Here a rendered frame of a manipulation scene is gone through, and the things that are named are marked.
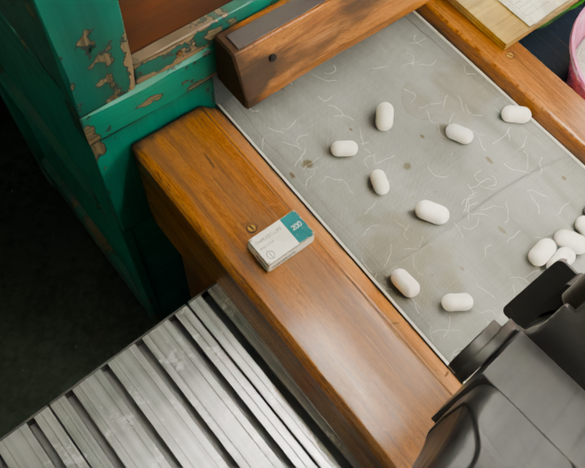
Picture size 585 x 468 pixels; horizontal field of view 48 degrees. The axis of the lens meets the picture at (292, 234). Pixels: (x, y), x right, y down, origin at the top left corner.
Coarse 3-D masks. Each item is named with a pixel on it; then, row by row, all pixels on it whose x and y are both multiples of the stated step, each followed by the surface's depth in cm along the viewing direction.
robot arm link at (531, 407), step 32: (512, 352) 36; (480, 384) 35; (512, 384) 35; (544, 384) 35; (576, 384) 37; (448, 416) 35; (480, 416) 33; (512, 416) 33; (544, 416) 34; (576, 416) 35; (448, 448) 31; (480, 448) 32; (512, 448) 32; (544, 448) 33; (576, 448) 33
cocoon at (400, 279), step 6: (396, 270) 69; (402, 270) 69; (396, 276) 69; (402, 276) 69; (408, 276) 69; (396, 282) 69; (402, 282) 69; (408, 282) 68; (414, 282) 69; (402, 288) 69; (408, 288) 68; (414, 288) 68; (408, 294) 69; (414, 294) 69
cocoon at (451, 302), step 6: (450, 294) 68; (456, 294) 69; (462, 294) 69; (468, 294) 69; (444, 300) 68; (450, 300) 68; (456, 300) 68; (462, 300) 68; (468, 300) 68; (444, 306) 68; (450, 306) 68; (456, 306) 68; (462, 306) 68; (468, 306) 68
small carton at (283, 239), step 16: (272, 224) 68; (288, 224) 68; (304, 224) 68; (256, 240) 67; (272, 240) 67; (288, 240) 67; (304, 240) 67; (256, 256) 67; (272, 256) 66; (288, 256) 68
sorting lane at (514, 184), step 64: (320, 64) 83; (384, 64) 83; (448, 64) 84; (256, 128) 78; (320, 128) 79; (512, 128) 80; (320, 192) 75; (448, 192) 76; (512, 192) 76; (576, 192) 77; (384, 256) 72; (448, 256) 72; (512, 256) 73; (576, 256) 73; (448, 320) 69
